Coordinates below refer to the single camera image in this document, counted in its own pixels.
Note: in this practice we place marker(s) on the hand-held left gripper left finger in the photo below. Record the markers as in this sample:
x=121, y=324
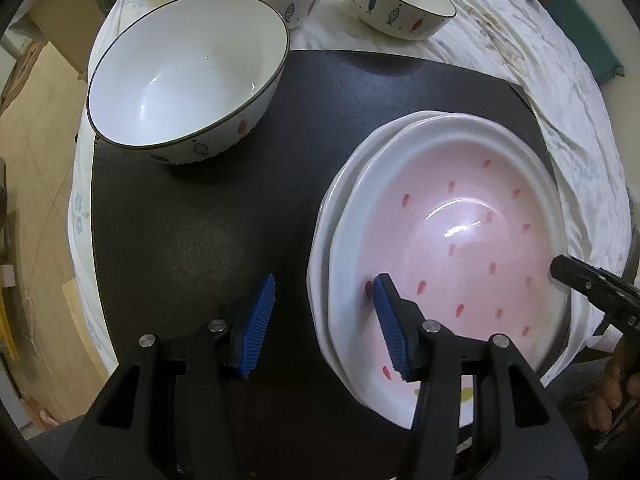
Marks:
x=257, y=325

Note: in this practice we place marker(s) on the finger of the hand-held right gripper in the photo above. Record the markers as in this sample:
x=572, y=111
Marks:
x=580, y=275

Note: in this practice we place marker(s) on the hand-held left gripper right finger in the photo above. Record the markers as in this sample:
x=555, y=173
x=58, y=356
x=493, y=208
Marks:
x=390, y=325

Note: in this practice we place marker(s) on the person's right hand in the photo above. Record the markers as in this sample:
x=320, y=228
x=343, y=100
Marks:
x=607, y=385

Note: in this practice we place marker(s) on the black leather mat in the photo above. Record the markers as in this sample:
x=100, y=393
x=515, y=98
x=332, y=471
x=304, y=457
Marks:
x=190, y=240

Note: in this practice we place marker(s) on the white patterned bed sheet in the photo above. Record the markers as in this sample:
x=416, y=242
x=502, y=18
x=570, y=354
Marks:
x=525, y=60

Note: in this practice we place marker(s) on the cream wooden cabinet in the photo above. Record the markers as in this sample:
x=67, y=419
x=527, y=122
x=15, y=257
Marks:
x=60, y=25

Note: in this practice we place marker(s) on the yellow wooden frame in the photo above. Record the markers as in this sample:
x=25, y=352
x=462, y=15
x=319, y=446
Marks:
x=7, y=330

